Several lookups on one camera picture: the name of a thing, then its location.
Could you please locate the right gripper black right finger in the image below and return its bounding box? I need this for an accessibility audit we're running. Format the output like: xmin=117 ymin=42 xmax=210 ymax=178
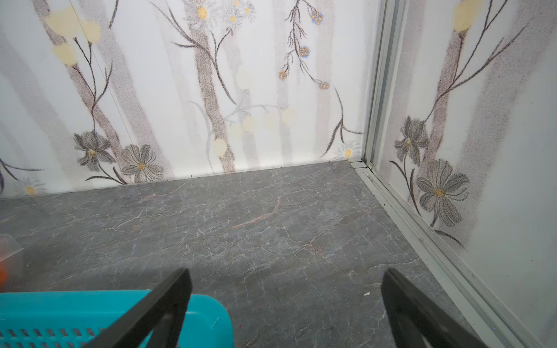
xmin=381 ymin=268 xmax=486 ymax=348

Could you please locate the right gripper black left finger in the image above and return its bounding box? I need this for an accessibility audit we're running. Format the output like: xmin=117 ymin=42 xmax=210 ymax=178
xmin=86 ymin=268 xmax=192 ymax=347

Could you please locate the teal plastic basket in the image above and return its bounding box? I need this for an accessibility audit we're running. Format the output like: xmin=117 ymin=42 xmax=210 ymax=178
xmin=1 ymin=290 xmax=234 ymax=347

